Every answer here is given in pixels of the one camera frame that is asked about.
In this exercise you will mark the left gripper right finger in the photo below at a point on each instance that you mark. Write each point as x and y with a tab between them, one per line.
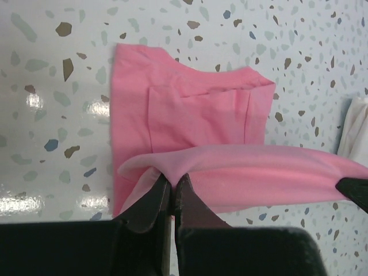
207	245

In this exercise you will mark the folded white t shirt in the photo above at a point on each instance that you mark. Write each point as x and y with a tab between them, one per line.
354	140

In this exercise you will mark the pink t shirt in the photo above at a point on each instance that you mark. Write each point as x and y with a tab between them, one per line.
169	119

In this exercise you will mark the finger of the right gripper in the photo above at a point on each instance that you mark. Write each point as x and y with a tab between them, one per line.
355	190

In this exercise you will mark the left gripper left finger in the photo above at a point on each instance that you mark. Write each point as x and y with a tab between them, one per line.
136	242

